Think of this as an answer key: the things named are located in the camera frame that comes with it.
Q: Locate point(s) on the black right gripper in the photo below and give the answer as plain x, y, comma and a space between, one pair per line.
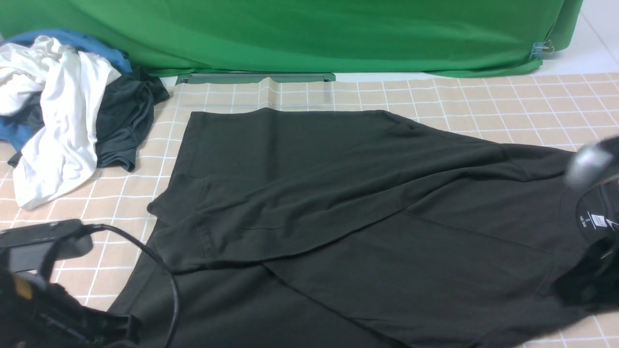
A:
594, 281

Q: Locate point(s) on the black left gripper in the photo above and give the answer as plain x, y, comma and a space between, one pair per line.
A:
36, 315

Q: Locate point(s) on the dark gray long-sleeved shirt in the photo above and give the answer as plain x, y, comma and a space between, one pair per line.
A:
369, 230

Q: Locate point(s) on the beige checkered table cloth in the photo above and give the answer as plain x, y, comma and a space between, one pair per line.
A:
560, 111

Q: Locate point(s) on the blue crumpled garment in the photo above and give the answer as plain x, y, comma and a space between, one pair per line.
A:
92, 48

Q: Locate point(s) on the dark gray crumpled garment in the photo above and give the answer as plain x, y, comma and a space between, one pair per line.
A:
125, 118

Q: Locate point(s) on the white crumpled garment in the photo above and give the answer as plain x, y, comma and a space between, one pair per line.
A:
61, 155

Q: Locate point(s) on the blue binder clip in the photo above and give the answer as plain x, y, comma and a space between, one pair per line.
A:
541, 49

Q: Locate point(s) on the gray-green metal base bar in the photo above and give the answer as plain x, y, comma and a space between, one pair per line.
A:
252, 77

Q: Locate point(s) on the green backdrop cloth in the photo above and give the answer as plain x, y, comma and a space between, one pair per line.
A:
452, 38

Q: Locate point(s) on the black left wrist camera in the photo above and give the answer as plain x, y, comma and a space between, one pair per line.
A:
38, 247

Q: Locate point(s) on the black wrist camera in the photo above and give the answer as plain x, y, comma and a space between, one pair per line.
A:
593, 164
38, 247

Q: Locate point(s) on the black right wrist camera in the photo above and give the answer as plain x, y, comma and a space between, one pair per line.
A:
593, 164

